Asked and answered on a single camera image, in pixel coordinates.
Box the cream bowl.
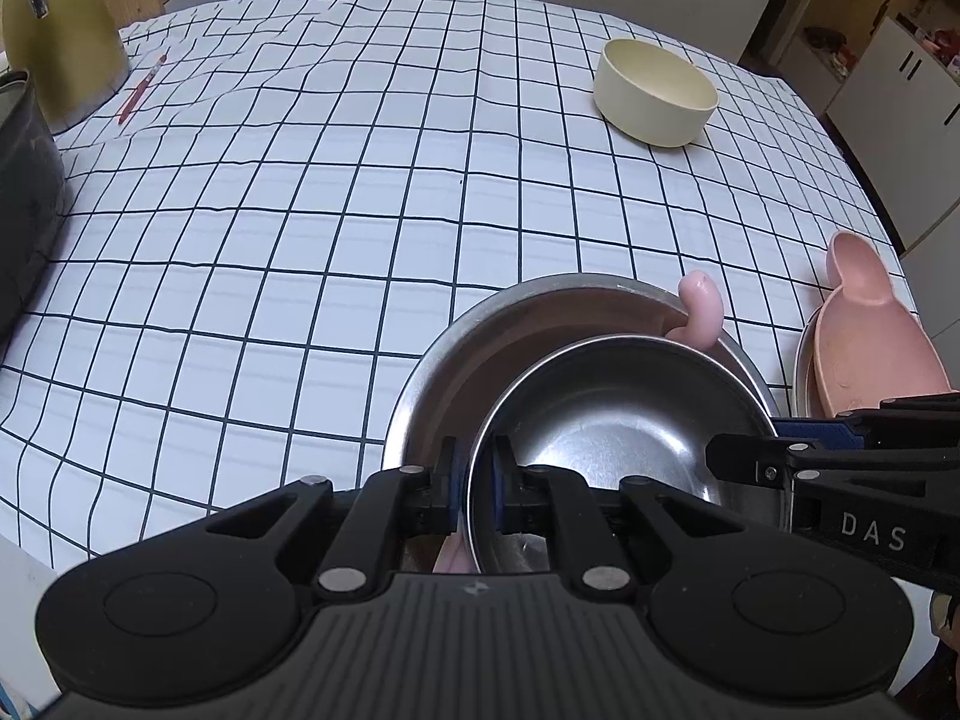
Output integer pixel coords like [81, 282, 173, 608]
[592, 37, 719, 149]

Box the pale wooden child seat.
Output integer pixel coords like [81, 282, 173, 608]
[105, 0, 164, 29]

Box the black cooking pot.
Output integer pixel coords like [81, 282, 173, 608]
[0, 69, 74, 346]

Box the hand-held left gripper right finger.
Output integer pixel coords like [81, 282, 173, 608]
[489, 436, 740, 592]

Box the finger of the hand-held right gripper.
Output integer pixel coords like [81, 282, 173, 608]
[705, 431, 809, 512]
[775, 390, 960, 452]

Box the white checked tablecloth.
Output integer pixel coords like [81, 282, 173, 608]
[0, 0, 920, 571]

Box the white cupboard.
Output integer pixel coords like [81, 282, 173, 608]
[780, 15, 960, 256]

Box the colourful printed box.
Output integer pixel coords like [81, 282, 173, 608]
[896, 0, 960, 72]

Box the pink bowl with steel liner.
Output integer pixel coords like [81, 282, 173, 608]
[433, 270, 796, 575]

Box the red pen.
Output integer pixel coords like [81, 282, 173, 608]
[116, 54, 167, 126]

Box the white round plate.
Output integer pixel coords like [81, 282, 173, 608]
[793, 307, 835, 418]

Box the pink bear-shaped plate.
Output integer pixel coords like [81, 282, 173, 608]
[808, 231, 958, 422]

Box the olive green kettle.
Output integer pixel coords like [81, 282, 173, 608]
[0, 0, 132, 134]

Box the large steel bowl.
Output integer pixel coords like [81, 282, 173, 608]
[381, 274, 781, 550]

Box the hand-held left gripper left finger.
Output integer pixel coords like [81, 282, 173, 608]
[206, 435, 460, 592]

